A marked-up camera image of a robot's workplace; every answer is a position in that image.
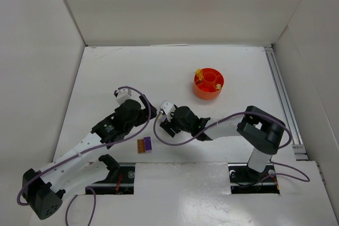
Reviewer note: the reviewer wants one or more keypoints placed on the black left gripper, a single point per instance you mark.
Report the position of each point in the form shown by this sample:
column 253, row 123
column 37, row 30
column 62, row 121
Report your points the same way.
column 141, row 110

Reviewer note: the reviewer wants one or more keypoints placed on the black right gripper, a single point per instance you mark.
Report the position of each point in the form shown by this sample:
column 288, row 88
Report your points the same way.
column 170, row 124

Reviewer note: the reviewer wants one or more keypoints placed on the green and lilac lego stack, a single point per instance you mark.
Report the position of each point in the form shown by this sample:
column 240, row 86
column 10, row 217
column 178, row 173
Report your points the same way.
column 163, row 118

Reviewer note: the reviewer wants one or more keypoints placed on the yellow lego brick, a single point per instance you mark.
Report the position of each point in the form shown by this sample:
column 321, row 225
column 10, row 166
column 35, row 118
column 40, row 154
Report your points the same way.
column 199, row 74

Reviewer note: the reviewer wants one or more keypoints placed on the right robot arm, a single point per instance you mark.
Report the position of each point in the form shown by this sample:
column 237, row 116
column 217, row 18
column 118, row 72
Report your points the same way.
column 262, row 130

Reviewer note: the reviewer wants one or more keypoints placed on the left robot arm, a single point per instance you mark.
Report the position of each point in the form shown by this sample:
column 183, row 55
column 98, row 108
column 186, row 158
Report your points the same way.
column 87, row 163

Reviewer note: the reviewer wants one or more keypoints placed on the purple lego brick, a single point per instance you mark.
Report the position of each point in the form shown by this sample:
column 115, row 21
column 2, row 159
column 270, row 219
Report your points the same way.
column 147, row 144

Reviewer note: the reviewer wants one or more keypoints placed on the brown lego brick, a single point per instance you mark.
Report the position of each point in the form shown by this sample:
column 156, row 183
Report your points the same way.
column 141, row 146

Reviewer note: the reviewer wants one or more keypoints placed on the orange round divided container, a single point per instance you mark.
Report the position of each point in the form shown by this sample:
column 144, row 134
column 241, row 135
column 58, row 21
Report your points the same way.
column 206, row 89

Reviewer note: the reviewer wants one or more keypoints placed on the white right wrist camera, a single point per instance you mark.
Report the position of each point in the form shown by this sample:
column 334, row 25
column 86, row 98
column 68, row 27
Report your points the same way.
column 167, row 108

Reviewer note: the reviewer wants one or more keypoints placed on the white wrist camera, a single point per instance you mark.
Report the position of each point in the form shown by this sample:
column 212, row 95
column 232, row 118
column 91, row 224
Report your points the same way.
column 167, row 108
column 122, row 95

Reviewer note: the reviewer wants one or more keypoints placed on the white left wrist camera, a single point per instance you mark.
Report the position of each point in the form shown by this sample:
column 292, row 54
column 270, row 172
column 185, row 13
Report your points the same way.
column 122, row 95

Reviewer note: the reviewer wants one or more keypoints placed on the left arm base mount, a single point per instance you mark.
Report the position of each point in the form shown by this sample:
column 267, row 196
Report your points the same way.
column 119, row 179

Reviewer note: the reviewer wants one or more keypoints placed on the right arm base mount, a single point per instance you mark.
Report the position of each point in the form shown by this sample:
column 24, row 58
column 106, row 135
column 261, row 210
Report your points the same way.
column 244, row 180

